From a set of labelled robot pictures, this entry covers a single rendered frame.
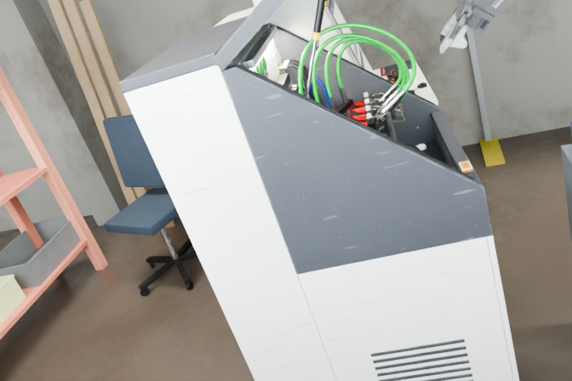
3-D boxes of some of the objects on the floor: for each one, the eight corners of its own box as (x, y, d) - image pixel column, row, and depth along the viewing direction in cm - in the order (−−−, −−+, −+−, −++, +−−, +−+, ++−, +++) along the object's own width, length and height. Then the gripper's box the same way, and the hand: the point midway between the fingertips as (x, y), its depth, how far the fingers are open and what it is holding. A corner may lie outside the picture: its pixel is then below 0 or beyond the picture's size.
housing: (361, 446, 184) (214, 53, 128) (288, 455, 190) (117, 83, 134) (353, 236, 310) (277, -8, 254) (309, 246, 316) (225, 9, 260)
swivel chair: (164, 247, 378) (102, 118, 338) (235, 235, 359) (177, 98, 319) (124, 303, 324) (44, 157, 284) (205, 293, 305) (131, 136, 266)
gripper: (511, 2, 124) (460, 68, 138) (506, -19, 134) (459, 45, 148) (482, -14, 123) (433, 54, 138) (478, -33, 133) (433, 32, 147)
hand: (440, 42), depth 142 cm, fingers open, 7 cm apart
